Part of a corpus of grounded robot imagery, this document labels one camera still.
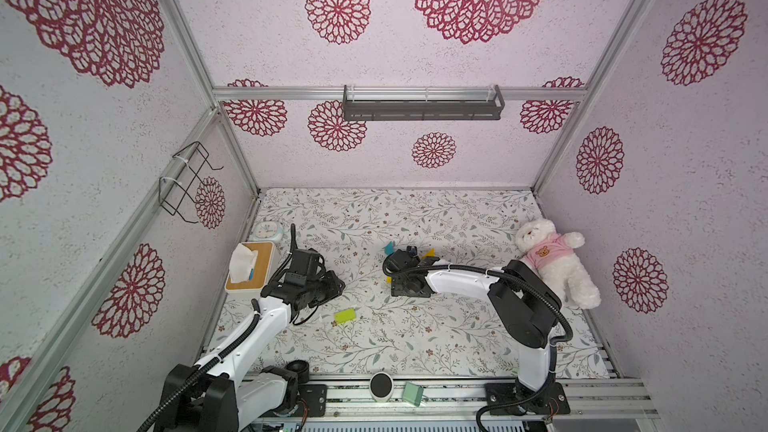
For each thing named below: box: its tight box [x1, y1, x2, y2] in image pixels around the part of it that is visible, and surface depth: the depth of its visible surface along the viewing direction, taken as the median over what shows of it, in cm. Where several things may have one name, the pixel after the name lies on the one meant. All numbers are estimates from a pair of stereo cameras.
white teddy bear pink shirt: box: [515, 218, 601, 310], surface depth 92 cm
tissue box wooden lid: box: [224, 242, 275, 290], surface depth 96 cm
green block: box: [334, 308, 356, 324], surface depth 90 cm
